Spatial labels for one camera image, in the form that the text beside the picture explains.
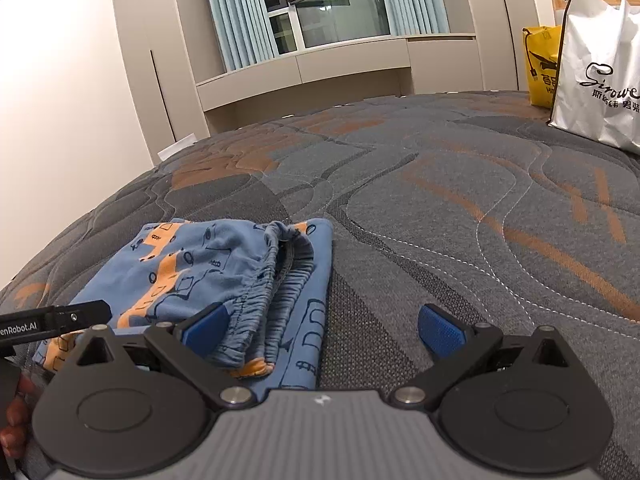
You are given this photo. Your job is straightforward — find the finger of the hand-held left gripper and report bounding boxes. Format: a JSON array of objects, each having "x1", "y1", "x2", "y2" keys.
[{"x1": 53, "y1": 300, "x2": 112, "y2": 333}]

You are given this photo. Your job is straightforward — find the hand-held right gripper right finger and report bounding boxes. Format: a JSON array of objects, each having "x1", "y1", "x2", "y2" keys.
[{"x1": 392, "y1": 304, "x2": 583, "y2": 408}]

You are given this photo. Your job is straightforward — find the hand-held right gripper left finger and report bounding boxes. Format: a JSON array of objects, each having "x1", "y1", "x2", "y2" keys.
[{"x1": 60, "y1": 302, "x2": 256, "y2": 408}]

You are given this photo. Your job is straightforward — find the blue pants with orange print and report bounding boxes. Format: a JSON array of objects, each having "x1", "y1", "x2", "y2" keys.
[{"x1": 32, "y1": 217, "x2": 335, "y2": 392}]

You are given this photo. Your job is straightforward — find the person's left hand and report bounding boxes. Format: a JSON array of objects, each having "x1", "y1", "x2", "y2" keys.
[{"x1": 0, "y1": 374, "x2": 40, "y2": 461}]

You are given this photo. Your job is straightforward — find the grey quilted mattress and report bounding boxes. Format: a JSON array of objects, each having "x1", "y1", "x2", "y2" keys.
[{"x1": 0, "y1": 90, "x2": 640, "y2": 480}]

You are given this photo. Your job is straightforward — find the white paper sheet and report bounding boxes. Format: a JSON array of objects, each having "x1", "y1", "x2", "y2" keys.
[{"x1": 156, "y1": 132, "x2": 199, "y2": 162}]

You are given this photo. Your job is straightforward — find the beige wardrobe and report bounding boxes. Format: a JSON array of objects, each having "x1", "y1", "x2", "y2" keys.
[
  {"x1": 465, "y1": 0, "x2": 532, "y2": 94},
  {"x1": 111, "y1": 0, "x2": 226, "y2": 162}
]

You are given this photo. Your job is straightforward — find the beige window bench cabinet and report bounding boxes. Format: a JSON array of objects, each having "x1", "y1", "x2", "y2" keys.
[{"x1": 195, "y1": 32, "x2": 482, "y2": 137}]

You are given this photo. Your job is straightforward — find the yellow bag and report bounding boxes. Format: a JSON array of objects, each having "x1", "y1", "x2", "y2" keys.
[{"x1": 522, "y1": 25, "x2": 564, "y2": 109}]

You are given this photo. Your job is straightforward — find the white shopping bag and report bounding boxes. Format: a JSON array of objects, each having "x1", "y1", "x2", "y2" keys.
[{"x1": 546, "y1": 0, "x2": 640, "y2": 156}]

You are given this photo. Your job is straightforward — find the wooden board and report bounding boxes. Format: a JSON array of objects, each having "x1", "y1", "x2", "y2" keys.
[{"x1": 551, "y1": 0, "x2": 632, "y2": 12}]

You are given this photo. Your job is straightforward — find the black cable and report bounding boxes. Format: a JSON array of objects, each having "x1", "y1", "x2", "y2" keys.
[{"x1": 524, "y1": 29, "x2": 540, "y2": 77}]

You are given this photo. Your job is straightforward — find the window with dark frame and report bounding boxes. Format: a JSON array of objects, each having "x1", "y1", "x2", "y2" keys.
[{"x1": 252, "y1": 0, "x2": 392, "y2": 57}]

